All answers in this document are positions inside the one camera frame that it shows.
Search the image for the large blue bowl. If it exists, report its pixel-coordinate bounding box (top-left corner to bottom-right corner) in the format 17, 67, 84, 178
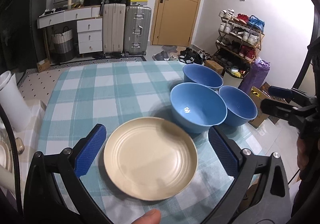
170, 83, 227, 134

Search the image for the cream plate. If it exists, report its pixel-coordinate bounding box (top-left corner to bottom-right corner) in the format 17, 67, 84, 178
103, 117, 198, 201

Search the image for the right hand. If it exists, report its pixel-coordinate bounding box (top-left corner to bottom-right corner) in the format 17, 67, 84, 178
297, 137, 309, 171

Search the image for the left hand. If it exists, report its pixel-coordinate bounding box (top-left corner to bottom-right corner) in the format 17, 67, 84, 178
132, 209, 161, 224

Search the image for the cardboard box on floor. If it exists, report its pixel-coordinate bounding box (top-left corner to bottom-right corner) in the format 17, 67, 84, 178
247, 81, 292, 129

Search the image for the purple bag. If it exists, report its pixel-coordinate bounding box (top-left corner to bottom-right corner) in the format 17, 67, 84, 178
238, 57, 270, 94

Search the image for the beige plaid tablecloth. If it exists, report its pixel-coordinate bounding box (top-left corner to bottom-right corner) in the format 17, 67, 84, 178
0, 97, 48, 189

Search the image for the teal plaid tablecloth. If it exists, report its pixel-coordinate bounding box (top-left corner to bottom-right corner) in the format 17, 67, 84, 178
37, 60, 253, 224

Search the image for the brown earbuds case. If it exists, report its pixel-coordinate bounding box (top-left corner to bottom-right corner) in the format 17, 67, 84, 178
15, 137, 25, 155

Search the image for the small cream dish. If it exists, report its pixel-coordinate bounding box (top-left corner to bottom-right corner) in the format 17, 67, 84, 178
0, 141, 13, 173

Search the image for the white electric kettle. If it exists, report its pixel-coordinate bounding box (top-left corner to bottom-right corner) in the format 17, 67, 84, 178
0, 71, 32, 132

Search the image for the wooden shoe rack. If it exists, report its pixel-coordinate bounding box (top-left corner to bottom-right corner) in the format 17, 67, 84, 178
212, 9, 265, 79

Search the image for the small cardboard box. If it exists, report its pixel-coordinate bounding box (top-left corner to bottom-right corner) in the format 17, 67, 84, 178
37, 59, 50, 73

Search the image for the woven laundry basket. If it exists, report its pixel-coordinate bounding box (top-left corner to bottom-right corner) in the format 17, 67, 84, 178
52, 26, 75, 63

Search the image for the white drawer desk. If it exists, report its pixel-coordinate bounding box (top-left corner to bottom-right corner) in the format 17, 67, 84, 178
37, 6, 103, 54

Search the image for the beige suitcase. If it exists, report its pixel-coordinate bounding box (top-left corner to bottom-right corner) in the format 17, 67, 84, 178
103, 4, 126, 54

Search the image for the silver suitcase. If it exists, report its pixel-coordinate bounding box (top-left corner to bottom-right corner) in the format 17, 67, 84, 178
123, 6, 152, 57

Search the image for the wooden door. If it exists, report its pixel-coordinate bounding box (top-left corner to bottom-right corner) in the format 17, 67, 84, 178
150, 0, 201, 47

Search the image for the white bottle on desk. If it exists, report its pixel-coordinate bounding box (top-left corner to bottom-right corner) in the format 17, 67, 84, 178
67, 0, 72, 9

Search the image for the yellow black shoebox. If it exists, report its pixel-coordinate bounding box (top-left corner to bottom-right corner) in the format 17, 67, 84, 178
127, 0, 148, 6

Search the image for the black cable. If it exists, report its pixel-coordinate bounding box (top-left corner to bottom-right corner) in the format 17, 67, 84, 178
0, 103, 24, 212

